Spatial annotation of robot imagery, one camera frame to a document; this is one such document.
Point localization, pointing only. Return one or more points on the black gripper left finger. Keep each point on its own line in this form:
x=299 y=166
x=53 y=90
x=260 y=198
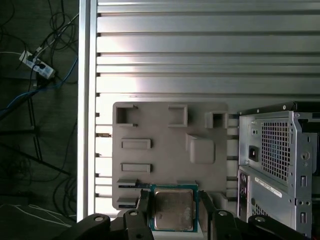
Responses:
x=135 y=225

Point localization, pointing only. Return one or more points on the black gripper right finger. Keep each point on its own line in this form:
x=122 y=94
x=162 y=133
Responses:
x=222 y=225

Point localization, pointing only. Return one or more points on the silver green CPU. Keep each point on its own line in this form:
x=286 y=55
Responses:
x=173 y=207

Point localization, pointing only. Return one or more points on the black metal PC case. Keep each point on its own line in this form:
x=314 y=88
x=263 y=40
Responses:
x=265 y=205

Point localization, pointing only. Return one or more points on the grey plastic parts rack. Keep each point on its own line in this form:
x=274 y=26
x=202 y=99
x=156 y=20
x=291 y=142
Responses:
x=165 y=155

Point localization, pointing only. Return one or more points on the grey power supply unit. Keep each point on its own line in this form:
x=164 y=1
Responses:
x=253 y=140

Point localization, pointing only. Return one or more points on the white power strip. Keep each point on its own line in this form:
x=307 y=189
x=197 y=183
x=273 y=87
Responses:
x=37 y=65

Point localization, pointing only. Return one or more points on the black metal floor frame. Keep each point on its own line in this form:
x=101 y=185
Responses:
x=35 y=130

